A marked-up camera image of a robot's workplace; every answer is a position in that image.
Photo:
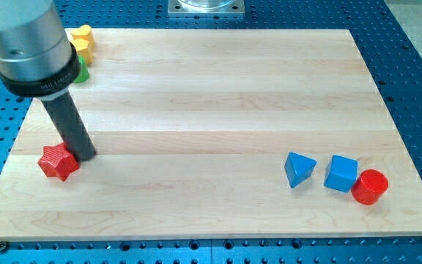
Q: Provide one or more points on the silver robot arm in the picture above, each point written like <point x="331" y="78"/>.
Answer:
<point x="36" y="58"/>

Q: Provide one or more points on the red star block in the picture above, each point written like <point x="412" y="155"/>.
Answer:
<point x="58" y="161"/>

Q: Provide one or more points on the wooden board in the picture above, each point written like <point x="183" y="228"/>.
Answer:
<point x="192" y="129"/>

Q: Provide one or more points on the blue triangle block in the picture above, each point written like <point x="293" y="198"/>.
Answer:
<point x="298" y="168"/>

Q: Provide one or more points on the blue cube block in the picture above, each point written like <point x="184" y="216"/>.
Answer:
<point x="341" y="173"/>

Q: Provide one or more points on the green block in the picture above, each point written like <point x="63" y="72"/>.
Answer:
<point x="83" y="73"/>

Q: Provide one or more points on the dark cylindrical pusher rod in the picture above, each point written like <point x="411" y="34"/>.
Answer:
<point x="68" y="122"/>

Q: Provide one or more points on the yellow heart block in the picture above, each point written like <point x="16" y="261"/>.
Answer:
<point x="84" y="32"/>

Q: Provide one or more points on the red cylinder block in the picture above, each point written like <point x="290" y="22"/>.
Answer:
<point x="369" y="187"/>

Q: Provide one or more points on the board clamp bolt left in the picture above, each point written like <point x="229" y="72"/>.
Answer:
<point x="4" y="246"/>

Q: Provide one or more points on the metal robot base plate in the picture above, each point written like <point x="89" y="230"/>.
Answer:
<point x="206" y="7"/>

